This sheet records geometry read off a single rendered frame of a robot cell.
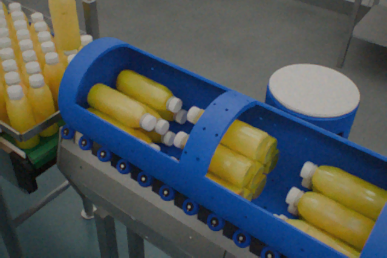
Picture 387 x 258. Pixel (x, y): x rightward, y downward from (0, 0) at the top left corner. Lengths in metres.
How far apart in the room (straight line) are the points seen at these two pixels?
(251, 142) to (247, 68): 2.46
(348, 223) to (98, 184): 0.70
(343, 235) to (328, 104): 0.50
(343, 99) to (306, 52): 2.33
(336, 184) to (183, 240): 0.42
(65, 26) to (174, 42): 2.48
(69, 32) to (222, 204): 0.64
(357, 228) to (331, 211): 0.06
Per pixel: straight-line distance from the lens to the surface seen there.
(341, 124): 1.41
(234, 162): 1.00
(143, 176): 1.20
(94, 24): 1.82
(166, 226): 1.22
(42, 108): 1.39
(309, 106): 1.38
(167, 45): 3.67
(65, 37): 1.31
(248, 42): 3.78
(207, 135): 0.96
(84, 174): 1.37
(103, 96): 1.19
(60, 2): 1.26
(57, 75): 1.47
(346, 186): 1.02
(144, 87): 1.22
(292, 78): 1.48
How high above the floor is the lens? 1.84
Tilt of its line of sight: 39 degrees down
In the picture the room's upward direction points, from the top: 3 degrees clockwise
